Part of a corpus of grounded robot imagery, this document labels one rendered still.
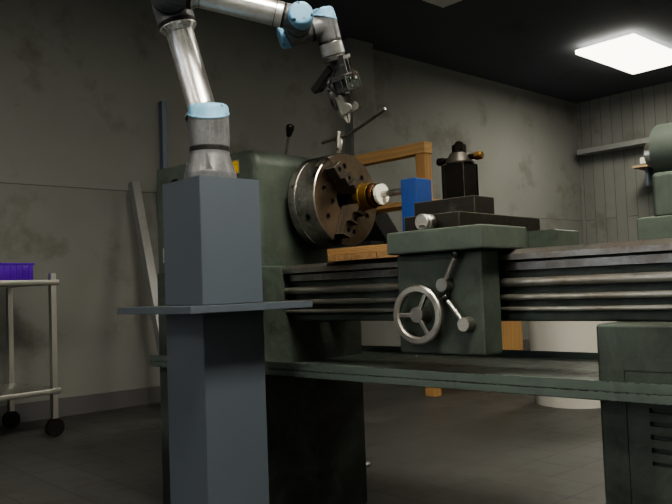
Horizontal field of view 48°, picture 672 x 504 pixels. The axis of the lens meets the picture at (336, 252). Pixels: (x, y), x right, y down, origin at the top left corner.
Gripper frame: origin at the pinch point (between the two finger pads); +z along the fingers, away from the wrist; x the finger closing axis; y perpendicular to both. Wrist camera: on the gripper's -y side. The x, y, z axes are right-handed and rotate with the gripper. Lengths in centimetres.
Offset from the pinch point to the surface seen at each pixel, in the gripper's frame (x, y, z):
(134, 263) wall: 101, -318, 67
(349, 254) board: -24.8, 9.4, 38.6
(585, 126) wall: 755, -256, 107
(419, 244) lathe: -36, 45, 34
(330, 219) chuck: -11.7, -7.0, 29.8
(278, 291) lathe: -29, -22, 48
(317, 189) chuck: -13.9, -7.0, 19.0
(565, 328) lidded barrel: 209, -51, 161
